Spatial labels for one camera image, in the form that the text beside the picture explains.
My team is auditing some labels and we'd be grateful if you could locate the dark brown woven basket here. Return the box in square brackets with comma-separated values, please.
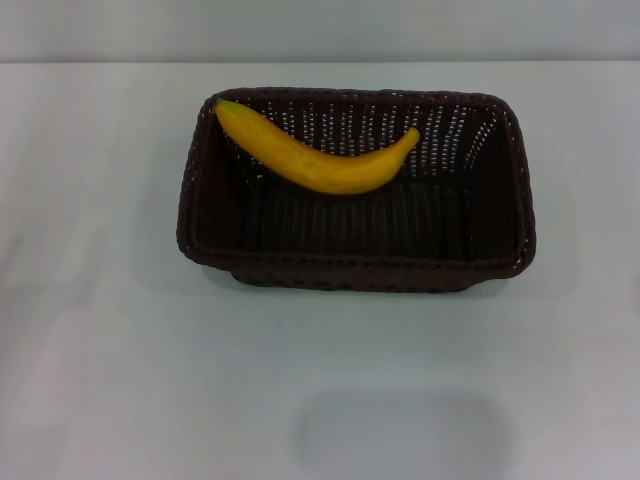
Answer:
[175, 86, 541, 294]

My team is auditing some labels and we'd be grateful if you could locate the yellow banana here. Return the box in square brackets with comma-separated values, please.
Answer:
[213, 98, 422, 196]

